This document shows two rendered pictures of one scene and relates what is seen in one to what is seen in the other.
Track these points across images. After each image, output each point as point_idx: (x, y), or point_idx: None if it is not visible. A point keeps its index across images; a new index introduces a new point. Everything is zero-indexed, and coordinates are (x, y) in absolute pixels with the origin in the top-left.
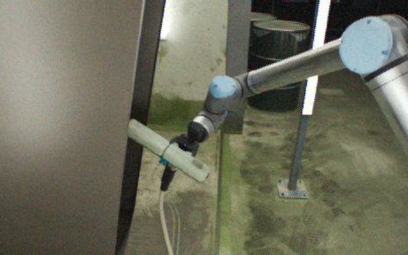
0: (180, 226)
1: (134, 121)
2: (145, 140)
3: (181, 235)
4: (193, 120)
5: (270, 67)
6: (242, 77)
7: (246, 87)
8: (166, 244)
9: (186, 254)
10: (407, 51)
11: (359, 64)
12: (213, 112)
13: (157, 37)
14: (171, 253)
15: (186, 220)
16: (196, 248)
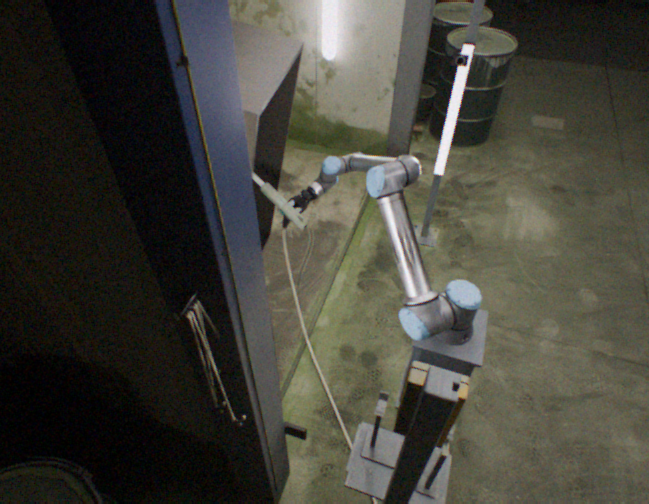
0: (312, 249)
1: (267, 185)
2: (272, 198)
3: (311, 256)
4: (310, 184)
5: (361, 159)
6: (348, 158)
7: (349, 166)
8: (286, 261)
9: (310, 271)
10: (393, 190)
11: (370, 191)
12: (324, 181)
13: (286, 131)
14: (288, 267)
15: (318, 246)
16: (319, 268)
